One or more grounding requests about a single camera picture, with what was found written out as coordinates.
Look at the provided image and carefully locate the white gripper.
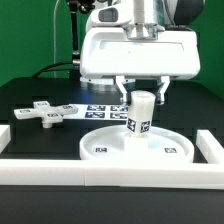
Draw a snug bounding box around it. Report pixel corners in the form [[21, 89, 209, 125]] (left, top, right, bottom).
[[80, 28, 200, 105]]

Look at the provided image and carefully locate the white round table top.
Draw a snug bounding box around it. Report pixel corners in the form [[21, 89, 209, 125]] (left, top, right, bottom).
[[79, 125, 195, 163]]

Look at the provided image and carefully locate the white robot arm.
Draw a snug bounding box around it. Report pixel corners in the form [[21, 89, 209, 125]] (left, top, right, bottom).
[[80, 0, 205, 103]]

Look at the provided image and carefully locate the white sheet with markers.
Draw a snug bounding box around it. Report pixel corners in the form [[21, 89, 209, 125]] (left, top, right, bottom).
[[64, 104, 128, 121]]

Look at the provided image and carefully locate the white cross-shaped table base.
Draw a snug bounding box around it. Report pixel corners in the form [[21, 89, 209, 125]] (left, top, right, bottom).
[[14, 101, 78, 128]]

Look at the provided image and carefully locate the white U-shaped fence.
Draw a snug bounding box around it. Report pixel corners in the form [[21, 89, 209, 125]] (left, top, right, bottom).
[[0, 130, 224, 189]]

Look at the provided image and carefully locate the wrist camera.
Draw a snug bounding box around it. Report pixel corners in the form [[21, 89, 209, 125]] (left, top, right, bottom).
[[86, 4, 132, 31]]

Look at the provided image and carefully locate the black camera stand pole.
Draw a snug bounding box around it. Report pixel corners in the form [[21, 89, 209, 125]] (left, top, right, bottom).
[[65, 0, 98, 80]]

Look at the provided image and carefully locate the white cable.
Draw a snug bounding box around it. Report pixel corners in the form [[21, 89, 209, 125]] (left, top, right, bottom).
[[52, 0, 63, 79]]

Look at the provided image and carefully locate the black cable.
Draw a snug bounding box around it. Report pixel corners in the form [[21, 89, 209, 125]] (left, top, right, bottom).
[[31, 61, 83, 78]]

